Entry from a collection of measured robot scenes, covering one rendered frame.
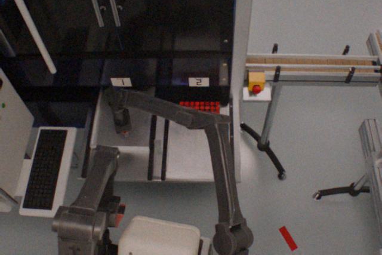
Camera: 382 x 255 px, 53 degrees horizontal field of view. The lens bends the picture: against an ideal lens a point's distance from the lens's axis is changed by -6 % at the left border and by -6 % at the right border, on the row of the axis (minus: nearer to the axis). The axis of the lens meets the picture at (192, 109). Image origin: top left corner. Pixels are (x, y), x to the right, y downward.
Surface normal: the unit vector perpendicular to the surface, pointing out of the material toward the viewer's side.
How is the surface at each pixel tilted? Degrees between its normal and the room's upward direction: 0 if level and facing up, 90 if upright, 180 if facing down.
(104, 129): 0
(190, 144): 0
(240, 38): 90
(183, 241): 43
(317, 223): 0
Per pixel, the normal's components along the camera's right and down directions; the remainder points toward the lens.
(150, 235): 0.11, -0.96
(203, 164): -0.04, -0.54
